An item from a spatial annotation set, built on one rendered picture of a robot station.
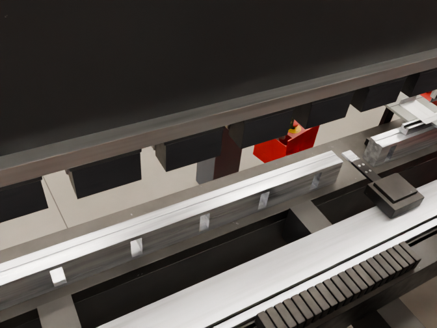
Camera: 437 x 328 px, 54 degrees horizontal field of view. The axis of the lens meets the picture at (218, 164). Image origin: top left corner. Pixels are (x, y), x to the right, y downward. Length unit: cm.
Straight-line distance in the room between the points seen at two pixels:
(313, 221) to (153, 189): 142
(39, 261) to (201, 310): 40
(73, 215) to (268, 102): 192
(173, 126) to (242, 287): 52
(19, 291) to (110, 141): 63
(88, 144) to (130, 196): 195
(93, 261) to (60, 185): 156
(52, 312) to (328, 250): 69
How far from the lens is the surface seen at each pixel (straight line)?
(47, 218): 250
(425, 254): 122
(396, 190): 129
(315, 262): 110
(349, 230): 120
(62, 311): 114
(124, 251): 115
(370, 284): 105
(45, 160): 58
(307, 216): 134
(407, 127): 162
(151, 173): 266
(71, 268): 112
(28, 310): 116
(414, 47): 93
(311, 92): 73
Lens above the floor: 185
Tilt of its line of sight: 43 degrees down
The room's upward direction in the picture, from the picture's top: 6 degrees clockwise
